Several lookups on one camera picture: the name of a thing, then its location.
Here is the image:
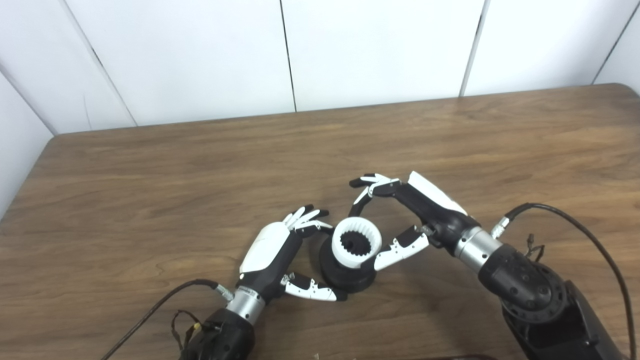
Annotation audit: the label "white plastic ring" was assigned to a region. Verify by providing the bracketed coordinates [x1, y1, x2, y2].
[331, 217, 383, 270]

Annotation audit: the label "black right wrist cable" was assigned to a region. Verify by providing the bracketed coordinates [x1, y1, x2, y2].
[491, 202, 637, 360]

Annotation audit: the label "thin dark wire loop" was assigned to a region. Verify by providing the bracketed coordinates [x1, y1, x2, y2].
[525, 233, 546, 261]

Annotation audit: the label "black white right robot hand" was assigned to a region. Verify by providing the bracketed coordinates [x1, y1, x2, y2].
[348, 171, 482, 272]

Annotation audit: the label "thin wires with yellow plug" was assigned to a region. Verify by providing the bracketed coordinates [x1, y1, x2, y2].
[171, 310, 221, 351]

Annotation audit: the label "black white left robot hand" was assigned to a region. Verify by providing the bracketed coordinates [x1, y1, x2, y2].
[237, 204, 348, 303]

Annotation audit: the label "round black plastic part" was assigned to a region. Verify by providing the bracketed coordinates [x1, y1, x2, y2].
[319, 235, 378, 294]

